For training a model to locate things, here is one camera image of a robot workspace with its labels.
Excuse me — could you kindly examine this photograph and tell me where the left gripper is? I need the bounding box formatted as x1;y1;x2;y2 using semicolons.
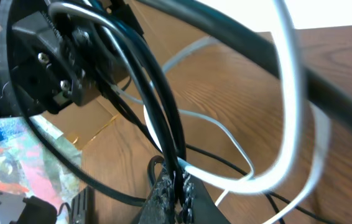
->
0;1;144;118

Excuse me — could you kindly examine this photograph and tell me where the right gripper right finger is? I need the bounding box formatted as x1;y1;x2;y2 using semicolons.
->
180;173;230;224

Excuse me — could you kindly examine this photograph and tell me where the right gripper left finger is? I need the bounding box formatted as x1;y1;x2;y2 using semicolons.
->
137;169;175;224

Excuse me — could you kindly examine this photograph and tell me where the white cable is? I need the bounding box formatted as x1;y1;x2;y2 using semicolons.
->
48;0;332;224

